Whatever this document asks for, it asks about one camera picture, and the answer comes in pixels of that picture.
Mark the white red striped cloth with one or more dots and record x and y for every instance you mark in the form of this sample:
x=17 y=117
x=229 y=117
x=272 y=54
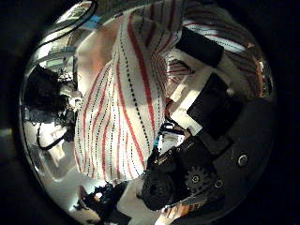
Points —
x=131 y=93

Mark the metal beam with blue tape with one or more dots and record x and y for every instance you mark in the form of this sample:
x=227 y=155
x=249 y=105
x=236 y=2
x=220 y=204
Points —
x=92 y=22

